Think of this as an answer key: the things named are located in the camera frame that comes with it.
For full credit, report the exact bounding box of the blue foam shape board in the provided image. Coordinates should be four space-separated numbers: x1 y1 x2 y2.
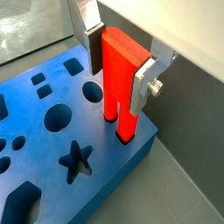
0 45 157 224

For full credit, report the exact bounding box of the red slotted square-circle object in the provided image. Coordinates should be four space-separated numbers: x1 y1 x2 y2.
101 27 151 144

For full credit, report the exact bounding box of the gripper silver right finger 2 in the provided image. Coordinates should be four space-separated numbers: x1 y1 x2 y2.
129 38 179 116

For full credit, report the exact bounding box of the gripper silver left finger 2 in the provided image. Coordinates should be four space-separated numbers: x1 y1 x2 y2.
74 0 106 75

